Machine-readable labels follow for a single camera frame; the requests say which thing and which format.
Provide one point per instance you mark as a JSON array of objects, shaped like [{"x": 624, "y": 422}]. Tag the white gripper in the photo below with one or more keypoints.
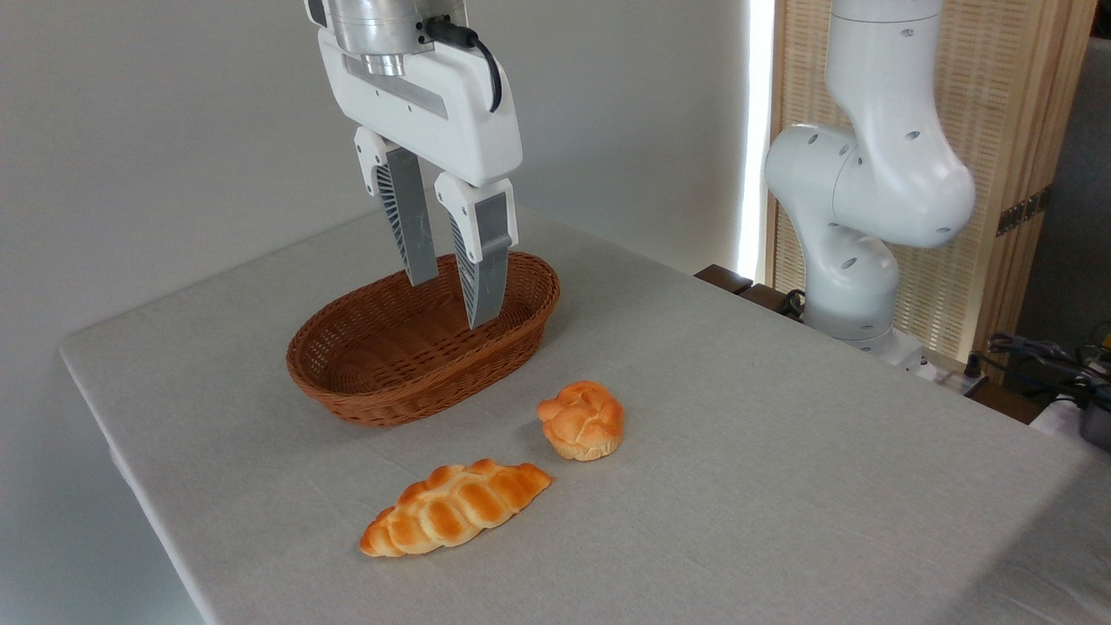
[{"x": 434, "y": 104}]

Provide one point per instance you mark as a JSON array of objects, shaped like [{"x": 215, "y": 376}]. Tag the round knotted bread roll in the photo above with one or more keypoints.
[{"x": 581, "y": 421}]

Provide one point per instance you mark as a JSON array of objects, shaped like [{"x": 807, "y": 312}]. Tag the brown wicker oval basket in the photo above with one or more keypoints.
[{"x": 382, "y": 382}]

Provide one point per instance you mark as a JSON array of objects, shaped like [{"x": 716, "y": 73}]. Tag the long braided bread loaf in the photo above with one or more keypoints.
[{"x": 456, "y": 508}]

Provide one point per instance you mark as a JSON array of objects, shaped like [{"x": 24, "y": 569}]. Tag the dark wooden furniture edge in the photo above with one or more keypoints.
[{"x": 722, "y": 278}]

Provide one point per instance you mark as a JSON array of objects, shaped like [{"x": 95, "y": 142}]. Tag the grey tablecloth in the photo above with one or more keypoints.
[{"x": 738, "y": 486}]

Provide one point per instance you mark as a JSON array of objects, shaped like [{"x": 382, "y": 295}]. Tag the dark metal screen hinge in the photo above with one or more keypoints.
[{"x": 1024, "y": 211}]

